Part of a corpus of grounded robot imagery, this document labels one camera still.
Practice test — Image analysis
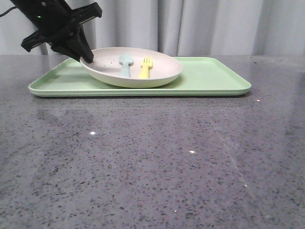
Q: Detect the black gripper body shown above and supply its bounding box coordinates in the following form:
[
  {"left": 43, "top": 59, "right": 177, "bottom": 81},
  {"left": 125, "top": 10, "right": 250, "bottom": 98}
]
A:
[{"left": 20, "top": 2, "right": 102, "bottom": 52}]

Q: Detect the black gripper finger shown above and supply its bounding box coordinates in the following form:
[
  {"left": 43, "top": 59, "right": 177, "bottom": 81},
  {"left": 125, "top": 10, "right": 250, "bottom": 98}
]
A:
[
  {"left": 72, "top": 25, "right": 94, "bottom": 63},
  {"left": 50, "top": 39, "right": 81, "bottom": 62}
]

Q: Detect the cream round plate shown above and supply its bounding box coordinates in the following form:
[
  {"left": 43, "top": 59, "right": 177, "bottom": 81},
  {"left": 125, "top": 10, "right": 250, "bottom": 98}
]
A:
[{"left": 80, "top": 47, "right": 183, "bottom": 88}]

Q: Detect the yellow plastic fork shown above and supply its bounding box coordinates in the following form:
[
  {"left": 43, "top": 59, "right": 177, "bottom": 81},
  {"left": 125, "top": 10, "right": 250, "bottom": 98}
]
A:
[{"left": 138, "top": 57, "right": 153, "bottom": 79}]

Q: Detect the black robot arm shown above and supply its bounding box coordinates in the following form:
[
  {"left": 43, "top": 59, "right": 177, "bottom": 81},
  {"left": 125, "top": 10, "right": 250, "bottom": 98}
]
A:
[{"left": 12, "top": 0, "right": 102, "bottom": 63}]

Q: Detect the light blue plastic spoon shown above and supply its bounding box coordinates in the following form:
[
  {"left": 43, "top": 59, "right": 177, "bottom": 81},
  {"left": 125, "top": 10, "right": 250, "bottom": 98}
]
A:
[{"left": 119, "top": 53, "right": 133, "bottom": 78}]

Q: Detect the grey pleated curtain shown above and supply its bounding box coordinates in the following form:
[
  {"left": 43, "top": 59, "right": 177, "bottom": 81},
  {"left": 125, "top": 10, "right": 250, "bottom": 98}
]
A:
[{"left": 0, "top": 0, "right": 305, "bottom": 56}]

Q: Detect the light green plastic tray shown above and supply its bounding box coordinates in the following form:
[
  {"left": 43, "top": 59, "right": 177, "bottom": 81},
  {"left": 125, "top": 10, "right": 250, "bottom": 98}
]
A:
[{"left": 28, "top": 57, "right": 252, "bottom": 97}]

